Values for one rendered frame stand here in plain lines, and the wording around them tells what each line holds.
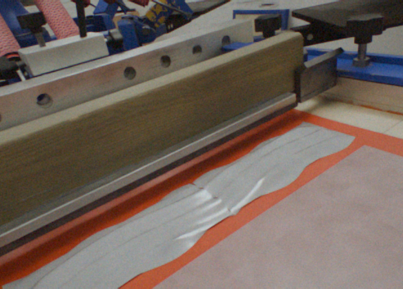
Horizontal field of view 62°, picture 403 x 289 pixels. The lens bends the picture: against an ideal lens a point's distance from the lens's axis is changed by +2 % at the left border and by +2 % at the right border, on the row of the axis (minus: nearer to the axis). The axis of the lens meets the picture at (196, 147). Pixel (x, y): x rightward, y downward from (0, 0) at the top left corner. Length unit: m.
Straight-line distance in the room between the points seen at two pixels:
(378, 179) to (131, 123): 0.23
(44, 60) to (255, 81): 0.33
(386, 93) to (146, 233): 0.33
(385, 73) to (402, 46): 1.99
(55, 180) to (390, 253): 0.26
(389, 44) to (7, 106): 2.25
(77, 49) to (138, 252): 0.39
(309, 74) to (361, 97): 0.08
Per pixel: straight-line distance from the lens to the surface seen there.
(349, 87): 0.49
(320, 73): 0.46
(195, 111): 0.35
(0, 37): 0.77
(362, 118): 0.46
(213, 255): 0.27
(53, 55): 0.58
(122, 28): 0.99
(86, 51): 0.59
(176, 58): 0.60
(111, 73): 0.55
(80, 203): 0.31
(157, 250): 0.28
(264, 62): 0.40
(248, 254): 0.27
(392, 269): 0.27
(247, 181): 0.33
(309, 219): 0.30
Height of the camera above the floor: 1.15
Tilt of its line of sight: 28 degrees down
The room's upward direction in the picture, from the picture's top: 11 degrees counter-clockwise
